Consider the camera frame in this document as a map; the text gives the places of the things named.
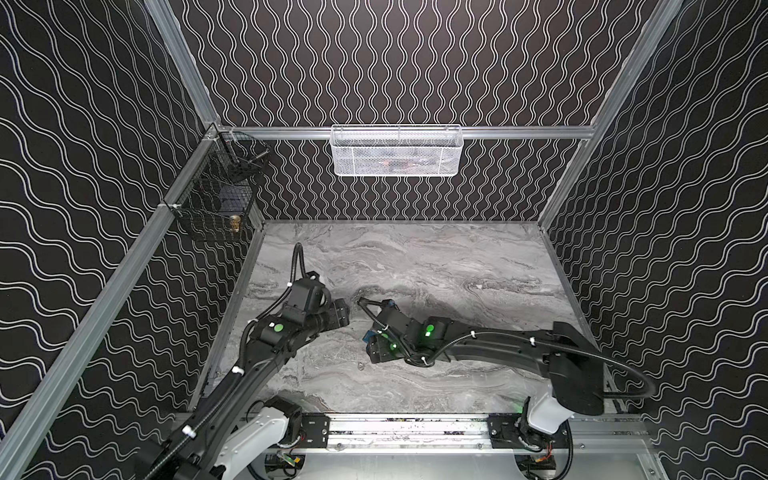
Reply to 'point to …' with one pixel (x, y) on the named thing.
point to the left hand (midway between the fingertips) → (345, 312)
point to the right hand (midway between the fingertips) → (377, 349)
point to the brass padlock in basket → (235, 223)
